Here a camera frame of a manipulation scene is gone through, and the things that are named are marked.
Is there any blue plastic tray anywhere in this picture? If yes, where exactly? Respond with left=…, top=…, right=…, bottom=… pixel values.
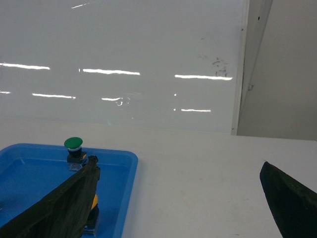
left=0, top=143, right=138, bottom=238

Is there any white whiteboard panel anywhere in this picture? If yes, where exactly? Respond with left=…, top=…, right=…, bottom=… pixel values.
left=0, top=0, right=248, bottom=134

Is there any yellow mushroom push button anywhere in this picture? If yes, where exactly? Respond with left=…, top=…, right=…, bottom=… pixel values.
left=83, top=194, right=100, bottom=237

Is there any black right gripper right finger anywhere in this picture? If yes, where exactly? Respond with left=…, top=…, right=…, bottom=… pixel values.
left=260, top=162, right=317, bottom=238

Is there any green mushroom push button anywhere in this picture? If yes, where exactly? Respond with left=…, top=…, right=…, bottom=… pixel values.
left=64, top=137, right=88, bottom=171

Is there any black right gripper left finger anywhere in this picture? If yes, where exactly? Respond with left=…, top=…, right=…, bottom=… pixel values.
left=0, top=156, right=101, bottom=238

